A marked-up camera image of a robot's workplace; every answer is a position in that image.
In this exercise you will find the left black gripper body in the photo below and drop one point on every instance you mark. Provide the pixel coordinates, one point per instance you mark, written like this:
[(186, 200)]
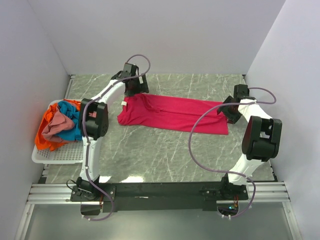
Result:
[(137, 88)]

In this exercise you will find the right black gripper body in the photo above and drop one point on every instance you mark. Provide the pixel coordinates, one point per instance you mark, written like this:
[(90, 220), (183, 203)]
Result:
[(231, 113)]

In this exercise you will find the magenta t shirt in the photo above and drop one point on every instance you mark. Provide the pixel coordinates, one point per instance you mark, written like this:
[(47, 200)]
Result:
[(163, 112)]

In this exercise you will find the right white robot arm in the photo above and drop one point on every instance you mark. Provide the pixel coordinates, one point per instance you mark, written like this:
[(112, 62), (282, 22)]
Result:
[(261, 140)]

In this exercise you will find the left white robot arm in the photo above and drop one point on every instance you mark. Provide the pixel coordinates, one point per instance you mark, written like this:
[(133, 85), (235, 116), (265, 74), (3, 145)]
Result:
[(94, 122)]

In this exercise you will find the teal t shirt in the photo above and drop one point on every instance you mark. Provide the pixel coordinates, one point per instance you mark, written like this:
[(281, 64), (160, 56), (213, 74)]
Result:
[(71, 110)]

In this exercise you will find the dusty pink t shirt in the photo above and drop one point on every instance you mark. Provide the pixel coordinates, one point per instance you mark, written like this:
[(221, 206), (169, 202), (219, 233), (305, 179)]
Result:
[(57, 125)]

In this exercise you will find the white plastic laundry basket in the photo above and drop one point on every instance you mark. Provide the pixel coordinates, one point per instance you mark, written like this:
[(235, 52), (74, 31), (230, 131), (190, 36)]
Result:
[(70, 153)]

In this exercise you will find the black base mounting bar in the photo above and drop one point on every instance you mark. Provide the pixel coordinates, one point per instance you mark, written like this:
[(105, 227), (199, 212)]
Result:
[(145, 196)]

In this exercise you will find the orange t shirt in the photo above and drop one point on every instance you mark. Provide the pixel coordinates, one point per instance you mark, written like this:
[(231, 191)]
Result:
[(39, 141)]

